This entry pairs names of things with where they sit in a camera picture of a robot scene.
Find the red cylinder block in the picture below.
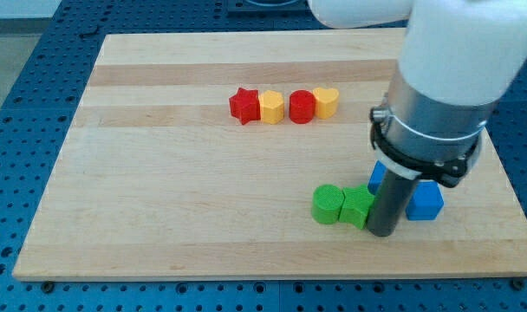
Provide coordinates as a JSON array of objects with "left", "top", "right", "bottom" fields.
[{"left": 289, "top": 90, "right": 316, "bottom": 124}]

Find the blue cube block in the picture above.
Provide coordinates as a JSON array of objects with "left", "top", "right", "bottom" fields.
[{"left": 406, "top": 181, "right": 445, "bottom": 221}]

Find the red star block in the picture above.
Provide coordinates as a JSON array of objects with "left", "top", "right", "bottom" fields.
[{"left": 229, "top": 88, "right": 261, "bottom": 125}]

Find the wooden board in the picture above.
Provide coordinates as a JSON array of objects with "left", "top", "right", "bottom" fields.
[{"left": 13, "top": 28, "right": 527, "bottom": 282}]

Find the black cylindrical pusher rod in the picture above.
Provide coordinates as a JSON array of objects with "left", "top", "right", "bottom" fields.
[{"left": 367, "top": 170, "right": 419, "bottom": 237}]

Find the yellow heart block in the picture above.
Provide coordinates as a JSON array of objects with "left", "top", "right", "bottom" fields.
[{"left": 312, "top": 87, "right": 340, "bottom": 120}]

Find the green star block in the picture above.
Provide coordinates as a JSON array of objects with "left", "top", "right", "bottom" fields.
[{"left": 338, "top": 184, "right": 374, "bottom": 230}]

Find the blue triangle block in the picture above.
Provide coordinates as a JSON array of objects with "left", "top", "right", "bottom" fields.
[{"left": 368, "top": 161, "right": 387, "bottom": 195}]

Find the green cylinder block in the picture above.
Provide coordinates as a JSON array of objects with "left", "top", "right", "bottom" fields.
[{"left": 311, "top": 185, "right": 344, "bottom": 224}]

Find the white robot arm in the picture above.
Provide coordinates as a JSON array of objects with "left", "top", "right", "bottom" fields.
[{"left": 309, "top": 0, "right": 527, "bottom": 187}]

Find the yellow hexagon block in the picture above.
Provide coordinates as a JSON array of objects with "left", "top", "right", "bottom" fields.
[{"left": 258, "top": 90, "right": 284, "bottom": 125}]

